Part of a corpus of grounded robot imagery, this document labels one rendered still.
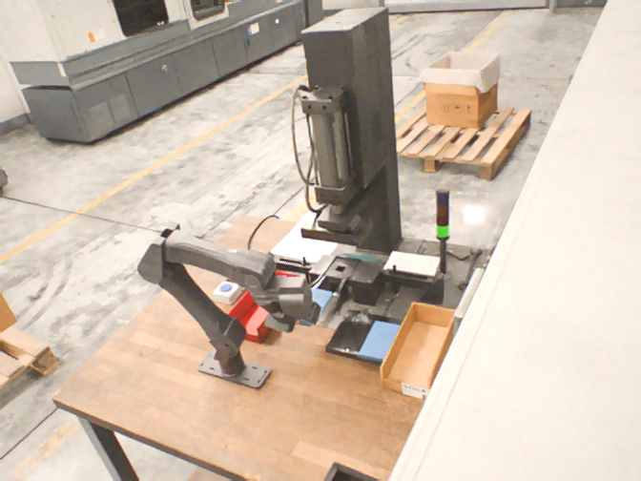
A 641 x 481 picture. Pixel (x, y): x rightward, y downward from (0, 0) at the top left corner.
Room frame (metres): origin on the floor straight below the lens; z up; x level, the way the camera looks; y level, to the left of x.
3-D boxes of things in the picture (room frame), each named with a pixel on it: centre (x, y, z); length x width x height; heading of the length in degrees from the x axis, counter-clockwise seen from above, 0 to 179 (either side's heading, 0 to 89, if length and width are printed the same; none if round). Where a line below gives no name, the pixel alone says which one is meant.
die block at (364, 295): (1.26, -0.07, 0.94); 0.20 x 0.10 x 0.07; 59
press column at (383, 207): (1.49, -0.21, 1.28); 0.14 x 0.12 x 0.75; 59
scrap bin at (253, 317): (1.22, 0.19, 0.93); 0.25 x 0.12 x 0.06; 149
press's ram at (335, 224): (1.33, -0.09, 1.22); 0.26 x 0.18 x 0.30; 149
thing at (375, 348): (0.99, -0.11, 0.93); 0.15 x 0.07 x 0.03; 151
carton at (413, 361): (0.94, -0.22, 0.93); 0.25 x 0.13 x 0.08; 149
